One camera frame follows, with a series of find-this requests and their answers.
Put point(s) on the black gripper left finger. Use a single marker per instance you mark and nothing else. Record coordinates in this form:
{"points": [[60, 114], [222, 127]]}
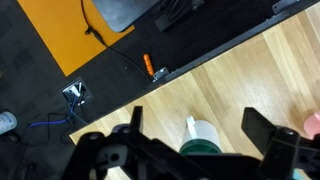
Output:
{"points": [[136, 118]]}

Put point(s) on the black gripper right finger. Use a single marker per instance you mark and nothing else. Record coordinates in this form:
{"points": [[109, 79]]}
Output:
{"points": [[256, 128]]}

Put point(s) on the white cup with green rim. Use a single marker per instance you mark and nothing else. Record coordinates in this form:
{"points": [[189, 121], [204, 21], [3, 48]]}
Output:
{"points": [[203, 131]]}

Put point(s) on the pink mug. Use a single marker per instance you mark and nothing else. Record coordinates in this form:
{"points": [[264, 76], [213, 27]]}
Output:
{"points": [[313, 125]]}

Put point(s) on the floor outlet box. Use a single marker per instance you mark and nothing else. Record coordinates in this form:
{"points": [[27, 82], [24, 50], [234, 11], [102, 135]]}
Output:
{"points": [[75, 93]]}

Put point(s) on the orange floor mat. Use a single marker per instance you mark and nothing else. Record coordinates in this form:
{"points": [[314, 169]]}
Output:
{"points": [[63, 30]]}

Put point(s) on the white bottle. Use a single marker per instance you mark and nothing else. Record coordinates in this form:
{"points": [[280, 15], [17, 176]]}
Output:
{"points": [[6, 122]]}

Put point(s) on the grey metal table frame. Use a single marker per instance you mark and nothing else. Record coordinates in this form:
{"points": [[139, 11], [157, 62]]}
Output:
{"points": [[233, 41]]}

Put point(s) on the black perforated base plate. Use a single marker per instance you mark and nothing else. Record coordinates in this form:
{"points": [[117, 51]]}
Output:
{"points": [[123, 11]]}

